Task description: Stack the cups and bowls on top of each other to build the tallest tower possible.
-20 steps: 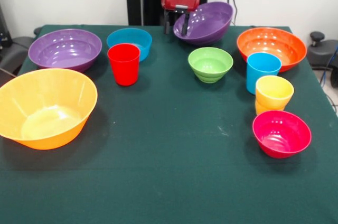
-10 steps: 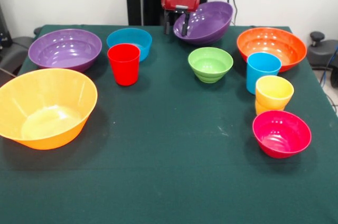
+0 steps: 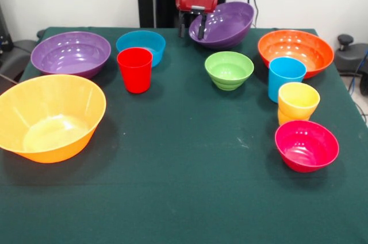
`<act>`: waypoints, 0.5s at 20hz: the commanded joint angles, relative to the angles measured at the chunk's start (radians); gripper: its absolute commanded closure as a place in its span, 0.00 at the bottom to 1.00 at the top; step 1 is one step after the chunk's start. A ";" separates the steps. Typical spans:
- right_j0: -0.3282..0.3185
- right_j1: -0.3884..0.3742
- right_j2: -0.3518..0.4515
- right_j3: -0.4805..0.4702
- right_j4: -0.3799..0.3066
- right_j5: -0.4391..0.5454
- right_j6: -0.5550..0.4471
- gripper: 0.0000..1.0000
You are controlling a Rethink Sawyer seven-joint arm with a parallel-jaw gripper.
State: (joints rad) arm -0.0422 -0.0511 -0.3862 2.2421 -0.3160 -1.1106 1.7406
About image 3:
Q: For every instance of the orange-red bowl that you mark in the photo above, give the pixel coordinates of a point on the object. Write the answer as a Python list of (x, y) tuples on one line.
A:
[(296, 45)]

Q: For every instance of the green bowl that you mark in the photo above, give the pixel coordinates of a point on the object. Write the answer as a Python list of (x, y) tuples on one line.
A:
[(229, 68)]

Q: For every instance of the blue cup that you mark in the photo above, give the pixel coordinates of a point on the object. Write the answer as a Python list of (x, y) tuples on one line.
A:
[(283, 83)]

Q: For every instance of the dark green tablecloth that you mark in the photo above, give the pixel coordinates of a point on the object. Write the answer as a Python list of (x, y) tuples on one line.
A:
[(184, 140)]

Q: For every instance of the purple bowl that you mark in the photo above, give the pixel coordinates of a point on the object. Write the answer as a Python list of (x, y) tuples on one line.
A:
[(72, 54), (230, 25)]

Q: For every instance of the large yellow bowl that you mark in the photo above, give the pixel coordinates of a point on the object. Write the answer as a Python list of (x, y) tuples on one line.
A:
[(51, 117)]

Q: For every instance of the black wheeled base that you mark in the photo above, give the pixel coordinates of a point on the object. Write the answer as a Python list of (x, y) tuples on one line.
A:
[(17, 54), (349, 60)]

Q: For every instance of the pink bowl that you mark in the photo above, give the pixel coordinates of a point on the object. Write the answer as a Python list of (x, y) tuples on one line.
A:
[(306, 146)]

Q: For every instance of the red cup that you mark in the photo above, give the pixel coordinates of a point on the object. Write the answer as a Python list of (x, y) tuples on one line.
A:
[(134, 74)]

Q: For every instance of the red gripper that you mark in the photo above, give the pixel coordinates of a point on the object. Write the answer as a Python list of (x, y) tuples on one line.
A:
[(197, 0)]

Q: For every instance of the yellow cup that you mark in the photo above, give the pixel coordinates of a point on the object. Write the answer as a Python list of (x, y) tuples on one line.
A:
[(284, 118), (299, 100)]

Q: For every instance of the blue bowl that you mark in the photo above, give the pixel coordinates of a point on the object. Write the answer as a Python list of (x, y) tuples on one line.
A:
[(141, 41)]

